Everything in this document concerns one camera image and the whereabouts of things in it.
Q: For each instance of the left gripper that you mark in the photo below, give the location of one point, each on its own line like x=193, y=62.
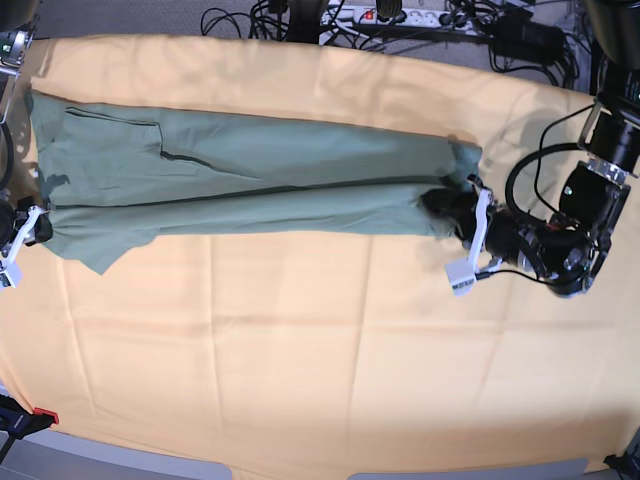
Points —
x=509, y=239

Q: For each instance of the black corner clamp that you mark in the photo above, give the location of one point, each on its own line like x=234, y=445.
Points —
x=627, y=466

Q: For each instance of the blue red clamp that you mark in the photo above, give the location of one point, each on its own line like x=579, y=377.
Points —
x=18, y=422

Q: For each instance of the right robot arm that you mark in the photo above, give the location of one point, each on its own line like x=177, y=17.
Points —
x=19, y=20

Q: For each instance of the green T-shirt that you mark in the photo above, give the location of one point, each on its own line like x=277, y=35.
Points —
x=118, y=177

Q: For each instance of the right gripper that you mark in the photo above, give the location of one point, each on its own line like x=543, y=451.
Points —
x=13, y=217

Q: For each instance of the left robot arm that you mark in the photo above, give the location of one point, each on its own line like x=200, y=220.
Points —
x=566, y=252

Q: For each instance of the white power strip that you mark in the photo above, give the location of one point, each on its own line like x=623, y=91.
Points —
x=409, y=17

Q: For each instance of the yellow tablecloth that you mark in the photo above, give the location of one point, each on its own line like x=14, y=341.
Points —
x=312, y=355

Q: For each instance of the black equipment box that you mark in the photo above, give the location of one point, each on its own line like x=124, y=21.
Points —
x=522, y=39

